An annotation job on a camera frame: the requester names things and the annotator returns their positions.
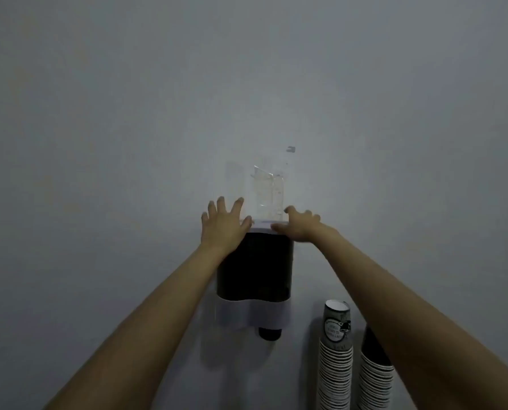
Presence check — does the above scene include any stack of paper cups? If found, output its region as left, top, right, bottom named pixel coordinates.
left=356, top=323, right=396, bottom=410
left=317, top=299, right=354, bottom=410

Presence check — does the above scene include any black and white cup dispenser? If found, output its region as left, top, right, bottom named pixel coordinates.
left=216, top=215, right=295, bottom=329

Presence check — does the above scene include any transparent dispenser lid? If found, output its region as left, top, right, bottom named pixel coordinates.
left=253, top=165, right=286, bottom=222

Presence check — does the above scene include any person's right forearm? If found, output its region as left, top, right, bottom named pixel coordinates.
left=320, top=228, right=508, bottom=410

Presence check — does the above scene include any person's left hand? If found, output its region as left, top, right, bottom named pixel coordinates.
left=200, top=196, right=254, bottom=258

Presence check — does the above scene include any person's right hand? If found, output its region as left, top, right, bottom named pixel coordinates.
left=270, top=205, right=338, bottom=245

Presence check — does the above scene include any person's left forearm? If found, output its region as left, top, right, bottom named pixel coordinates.
left=44, top=243, right=234, bottom=410

